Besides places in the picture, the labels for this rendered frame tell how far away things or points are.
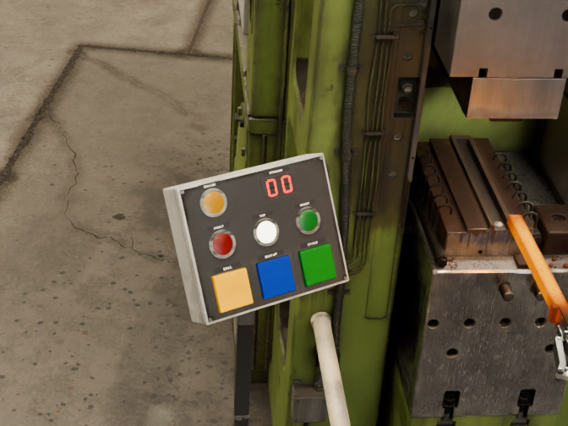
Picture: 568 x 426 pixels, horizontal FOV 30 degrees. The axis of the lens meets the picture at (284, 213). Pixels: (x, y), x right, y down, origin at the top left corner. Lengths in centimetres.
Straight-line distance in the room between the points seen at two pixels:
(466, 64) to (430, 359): 74
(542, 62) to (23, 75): 348
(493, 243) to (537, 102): 36
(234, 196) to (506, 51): 63
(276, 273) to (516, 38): 68
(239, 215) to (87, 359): 149
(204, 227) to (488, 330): 79
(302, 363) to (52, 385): 97
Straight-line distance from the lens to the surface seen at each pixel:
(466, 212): 249
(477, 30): 219
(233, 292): 213
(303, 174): 220
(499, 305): 250
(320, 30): 229
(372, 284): 265
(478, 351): 258
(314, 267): 221
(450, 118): 283
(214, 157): 459
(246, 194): 214
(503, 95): 227
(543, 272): 219
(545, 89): 230
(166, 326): 364
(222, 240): 212
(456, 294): 245
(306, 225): 220
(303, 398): 279
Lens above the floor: 229
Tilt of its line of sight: 33 degrees down
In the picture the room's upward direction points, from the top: 4 degrees clockwise
